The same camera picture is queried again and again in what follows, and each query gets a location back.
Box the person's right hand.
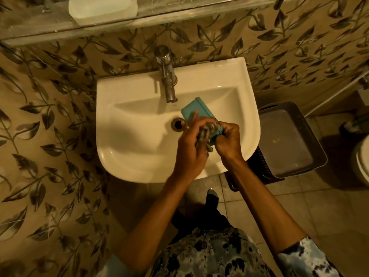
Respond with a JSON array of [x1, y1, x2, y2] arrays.
[[213, 122, 246, 168]]

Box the person's left hand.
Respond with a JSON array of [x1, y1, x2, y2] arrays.
[[172, 110, 216, 183]]

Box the teal plastic soap dish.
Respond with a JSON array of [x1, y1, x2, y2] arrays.
[[181, 97, 224, 143]]

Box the metal wire scrubber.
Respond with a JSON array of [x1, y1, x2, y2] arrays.
[[196, 119, 222, 153]]

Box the person's right forearm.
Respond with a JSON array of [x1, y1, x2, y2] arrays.
[[221, 158, 308, 255]]

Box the person's left forearm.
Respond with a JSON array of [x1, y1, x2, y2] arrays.
[[115, 170, 203, 275]]

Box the metal sink drain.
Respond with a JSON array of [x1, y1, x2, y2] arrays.
[[171, 118, 187, 133]]

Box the chrome faucet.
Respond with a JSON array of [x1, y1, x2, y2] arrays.
[[154, 45, 179, 103]]

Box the white ceramic sink basin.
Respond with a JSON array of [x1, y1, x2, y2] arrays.
[[96, 57, 261, 184]]

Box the grey plastic basket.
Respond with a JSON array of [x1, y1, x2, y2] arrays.
[[225, 101, 328, 191]]

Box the black trousers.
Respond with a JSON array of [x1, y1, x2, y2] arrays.
[[170, 196, 234, 245]]

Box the black and white patterned shirt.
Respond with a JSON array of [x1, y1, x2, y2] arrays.
[[95, 227, 344, 277]]

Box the white pipe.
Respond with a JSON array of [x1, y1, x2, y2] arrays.
[[304, 68, 369, 117]]

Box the dark toilet brush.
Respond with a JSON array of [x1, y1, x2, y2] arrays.
[[339, 115, 369, 139]]

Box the white toilet bowl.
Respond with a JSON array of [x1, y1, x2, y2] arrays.
[[351, 135, 369, 187]]

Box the white plastic container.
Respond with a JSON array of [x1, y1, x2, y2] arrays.
[[68, 0, 138, 26]]

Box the glass wall shelf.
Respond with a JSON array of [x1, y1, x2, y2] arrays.
[[0, 0, 287, 47]]

